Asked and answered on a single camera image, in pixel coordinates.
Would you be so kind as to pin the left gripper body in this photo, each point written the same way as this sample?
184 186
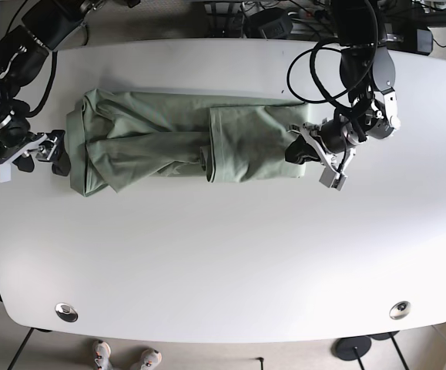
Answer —
336 137

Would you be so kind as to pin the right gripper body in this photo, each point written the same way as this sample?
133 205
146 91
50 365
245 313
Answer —
42 145

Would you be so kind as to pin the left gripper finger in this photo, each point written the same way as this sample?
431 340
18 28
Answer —
302 129
332 179

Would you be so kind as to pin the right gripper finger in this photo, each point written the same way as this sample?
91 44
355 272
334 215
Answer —
56 138
5 172

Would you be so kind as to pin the green polo shirt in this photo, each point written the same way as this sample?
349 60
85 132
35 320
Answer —
117 139

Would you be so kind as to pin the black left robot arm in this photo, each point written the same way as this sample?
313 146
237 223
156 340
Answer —
367 108

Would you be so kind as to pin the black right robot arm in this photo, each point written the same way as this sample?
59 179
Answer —
23 52

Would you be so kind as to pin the right black floor stand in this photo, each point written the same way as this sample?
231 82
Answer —
389 336

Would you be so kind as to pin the black floor stand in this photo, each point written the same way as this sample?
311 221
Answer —
389 336
352 349

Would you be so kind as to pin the left black floor stand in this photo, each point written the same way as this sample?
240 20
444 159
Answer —
352 349

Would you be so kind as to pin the white orange shoe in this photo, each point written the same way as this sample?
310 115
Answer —
150 359
101 355

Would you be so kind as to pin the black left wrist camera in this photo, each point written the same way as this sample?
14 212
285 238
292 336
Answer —
300 152

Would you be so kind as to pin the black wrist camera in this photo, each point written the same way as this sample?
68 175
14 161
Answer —
61 165
300 152

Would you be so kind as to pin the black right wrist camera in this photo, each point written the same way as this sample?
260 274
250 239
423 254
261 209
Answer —
61 165

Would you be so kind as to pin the table cable grommet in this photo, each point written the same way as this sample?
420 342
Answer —
66 312
400 310

